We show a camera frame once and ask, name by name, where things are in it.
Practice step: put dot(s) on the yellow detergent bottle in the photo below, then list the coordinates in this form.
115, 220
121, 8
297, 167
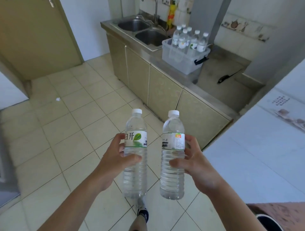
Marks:
171, 14

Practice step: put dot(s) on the person's leg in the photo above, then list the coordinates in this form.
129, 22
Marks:
138, 225

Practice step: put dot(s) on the person's black sock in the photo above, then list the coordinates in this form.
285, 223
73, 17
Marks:
144, 214

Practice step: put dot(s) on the pink cabinet with steel top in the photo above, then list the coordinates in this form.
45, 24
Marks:
281, 211

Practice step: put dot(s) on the person's left hand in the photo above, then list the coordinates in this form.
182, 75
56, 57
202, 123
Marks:
114, 164

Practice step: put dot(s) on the person's white sneaker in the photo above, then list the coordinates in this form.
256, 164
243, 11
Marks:
141, 204

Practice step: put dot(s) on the person's left forearm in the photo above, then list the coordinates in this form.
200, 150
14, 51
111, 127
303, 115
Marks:
76, 207

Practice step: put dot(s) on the beige wooden door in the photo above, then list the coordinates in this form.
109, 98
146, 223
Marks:
35, 40

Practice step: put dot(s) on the black round bin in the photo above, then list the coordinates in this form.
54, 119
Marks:
269, 223

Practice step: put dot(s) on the double steel sink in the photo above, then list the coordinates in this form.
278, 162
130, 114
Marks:
133, 25

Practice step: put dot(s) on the gray metal mesh door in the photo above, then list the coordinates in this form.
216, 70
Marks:
8, 171

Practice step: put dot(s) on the curved steel faucet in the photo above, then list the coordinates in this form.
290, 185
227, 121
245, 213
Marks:
156, 13

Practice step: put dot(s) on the clear plastic water bottle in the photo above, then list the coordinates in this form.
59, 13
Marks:
134, 123
172, 128

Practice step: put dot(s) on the pile of water bottles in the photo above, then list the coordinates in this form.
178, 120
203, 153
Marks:
190, 40

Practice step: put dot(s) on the clear plastic storage bin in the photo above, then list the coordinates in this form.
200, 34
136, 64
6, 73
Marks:
178, 60

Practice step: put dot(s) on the person's right hand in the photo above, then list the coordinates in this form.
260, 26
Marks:
202, 171

